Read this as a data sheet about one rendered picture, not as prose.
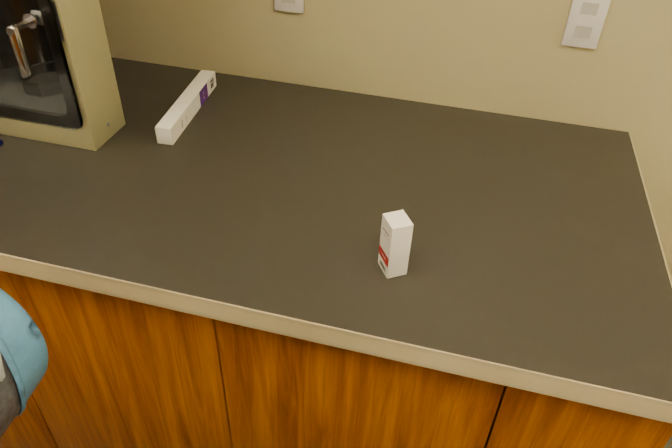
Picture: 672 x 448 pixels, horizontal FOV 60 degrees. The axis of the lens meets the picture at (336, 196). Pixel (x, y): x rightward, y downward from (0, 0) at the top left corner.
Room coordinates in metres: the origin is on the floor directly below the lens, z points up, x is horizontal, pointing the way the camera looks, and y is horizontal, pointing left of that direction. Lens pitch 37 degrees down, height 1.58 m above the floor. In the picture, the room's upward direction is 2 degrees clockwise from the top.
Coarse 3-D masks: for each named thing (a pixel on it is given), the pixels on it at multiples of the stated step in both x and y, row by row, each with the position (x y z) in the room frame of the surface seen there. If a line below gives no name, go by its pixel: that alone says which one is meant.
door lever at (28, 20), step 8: (24, 16) 0.96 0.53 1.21; (32, 16) 0.95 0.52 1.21; (16, 24) 0.92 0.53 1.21; (24, 24) 0.93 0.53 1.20; (32, 24) 0.95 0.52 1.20; (8, 32) 0.91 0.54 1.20; (16, 32) 0.91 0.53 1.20; (16, 40) 0.91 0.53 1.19; (16, 48) 0.91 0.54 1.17; (24, 48) 0.92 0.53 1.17; (16, 56) 0.91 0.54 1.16; (24, 56) 0.91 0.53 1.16; (24, 64) 0.91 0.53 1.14; (24, 72) 0.91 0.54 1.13; (32, 72) 0.92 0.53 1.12
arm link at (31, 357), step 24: (0, 288) 0.31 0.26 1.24; (0, 312) 0.29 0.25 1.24; (24, 312) 0.30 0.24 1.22; (0, 336) 0.27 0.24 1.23; (24, 336) 0.29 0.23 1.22; (24, 360) 0.27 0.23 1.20; (0, 384) 0.25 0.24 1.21; (24, 384) 0.26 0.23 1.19; (0, 408) 0.24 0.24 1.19; (24, 408) 0.26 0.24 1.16; (0, 432) 0.23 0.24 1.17
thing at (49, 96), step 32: (0, 0) 0.97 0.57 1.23; (32, 0) 0.95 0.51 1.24; (0, 32) 0.97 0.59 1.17; (32, 32) 0.96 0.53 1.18; (0, 64) 0.98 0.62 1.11; (32, 64) 0.96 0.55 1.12; (64, 64) 0.95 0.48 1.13; (0, 96) 0.99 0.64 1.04; (32, 96) 0.97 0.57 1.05; (64, 96) 0.95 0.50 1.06; (64, 128) 0.96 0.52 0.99
